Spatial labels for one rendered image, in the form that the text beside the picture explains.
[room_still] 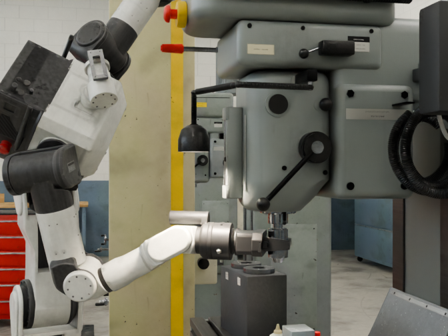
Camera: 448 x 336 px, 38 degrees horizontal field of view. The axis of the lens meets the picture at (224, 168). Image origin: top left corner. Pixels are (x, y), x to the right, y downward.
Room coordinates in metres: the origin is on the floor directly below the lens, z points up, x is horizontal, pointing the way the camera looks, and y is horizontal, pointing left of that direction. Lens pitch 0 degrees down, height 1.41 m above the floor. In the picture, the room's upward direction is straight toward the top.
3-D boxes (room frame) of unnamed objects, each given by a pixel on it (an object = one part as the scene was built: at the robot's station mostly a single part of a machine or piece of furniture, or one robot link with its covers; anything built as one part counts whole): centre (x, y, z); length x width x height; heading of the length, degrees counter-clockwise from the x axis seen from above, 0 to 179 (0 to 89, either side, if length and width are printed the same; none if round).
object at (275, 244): (1.50, -0.12, 1.23); 0.06 x 0.02 x 0.03; 80
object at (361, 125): (1.57, -0.32, 1.47); 0.24 x 0.19 x 0.26; 12
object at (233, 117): (1.51, -0.02, 1.45); 0.04 x 0.04 x 0.21; 12
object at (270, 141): (1.53, -0.13, 1.47); 0.21 x 0.19 x 0.32; 12
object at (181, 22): (1.48, 0.10, 1.76); 0.06 x 0.02 x 0.06; 12
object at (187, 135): (1.46, 0.07, 1.48); 0.07 x 0.07 x 0.06
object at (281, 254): (1.53, -0.13, 1.23); 0.05 x 0.05 x 0.06
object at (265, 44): (1.54, -0.17, 1.68); 0.34 x 0.24 x 0.10; 102
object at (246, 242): (1.55, -0.04, 1.23); 0.13 x 0.12 x 0.10; 170
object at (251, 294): (1.89, -0.08, 1.03); 0.22 x 0.12 x 0.20; 19
